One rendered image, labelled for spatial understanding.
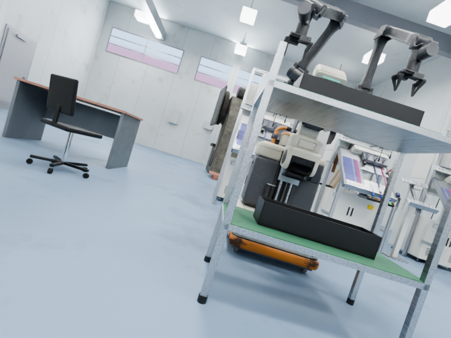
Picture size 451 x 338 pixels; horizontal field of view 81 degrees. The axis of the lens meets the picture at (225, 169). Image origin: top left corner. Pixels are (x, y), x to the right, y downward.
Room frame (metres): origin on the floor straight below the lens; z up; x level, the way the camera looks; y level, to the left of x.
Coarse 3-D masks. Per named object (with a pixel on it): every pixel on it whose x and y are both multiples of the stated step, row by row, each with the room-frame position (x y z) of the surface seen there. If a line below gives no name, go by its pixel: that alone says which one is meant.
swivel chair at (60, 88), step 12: (60, 84) 2.34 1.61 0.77; (72, 84) 2.28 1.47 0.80; (48, 96) 2.41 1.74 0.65; (60, 96) 2.35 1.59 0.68; (72, 96) 2.29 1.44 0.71; (48, 108) 2.42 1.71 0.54; (60, 108) 2.35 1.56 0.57; (72, 108) 2.30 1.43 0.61; (48, 120) 2.39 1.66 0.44; (72, 132) 2.34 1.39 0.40; (84, 132) 2.44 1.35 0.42; (36, 156) 2.41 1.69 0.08; (48, 168) 2.27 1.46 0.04; (84, 168) 2.51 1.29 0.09
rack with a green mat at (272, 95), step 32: (256, 96) 1.47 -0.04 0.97; (288, 96) 1.12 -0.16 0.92; (320, 96) 1.06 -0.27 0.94; (256, 128) 1.05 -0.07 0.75; (352, 128) 1.31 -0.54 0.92; (384, 128) 1.15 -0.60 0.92; (416, 128) 1.07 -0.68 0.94; (384, 192) 1.52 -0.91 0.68; (224, 224) 1.05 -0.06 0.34; (256, 224) 1.20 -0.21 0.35; (448, 224) 1.08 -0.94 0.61; (320, 256) 1.07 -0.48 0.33; (352, 256) 1.15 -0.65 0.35; (384, 256) 1.38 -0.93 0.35; (352, 288) 1.51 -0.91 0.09; (416, 288) 1.11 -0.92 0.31; (416, 320) 1.08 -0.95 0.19
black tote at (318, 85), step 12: (300, 84) 1.19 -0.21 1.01; (312, 84) 1.20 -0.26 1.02; (324, 84) 1.20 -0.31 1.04; (336, 84) 1.20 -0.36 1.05; (336, 96) 1.20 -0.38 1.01; (348, 96) 1.20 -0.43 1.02; (360, 96) 1.20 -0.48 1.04; (372, 96) 1.20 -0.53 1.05; (372, 108) 1.20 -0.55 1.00; (384, 108) 1.20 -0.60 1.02; (396, 108) 1.20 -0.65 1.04; (408, 108) 1.20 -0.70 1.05; (408, 120) 1.20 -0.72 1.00; (420, 120) 1.21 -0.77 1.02
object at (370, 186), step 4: (364, 180) 3.40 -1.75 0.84; (368, 180) 3.42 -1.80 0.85; (368, 184) 3.37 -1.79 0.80; (372, 184) 3.38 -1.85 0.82; (376, 184) 3.40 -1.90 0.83; (380, 184) 3.42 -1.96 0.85; (368, 188) 3.31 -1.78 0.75; (372, 188) 3.33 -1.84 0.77; (376, 188) 3.35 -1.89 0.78; (384, 188) 3.38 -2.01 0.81; (392, 192) 3.37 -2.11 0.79; (392, 196) 3.32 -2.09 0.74
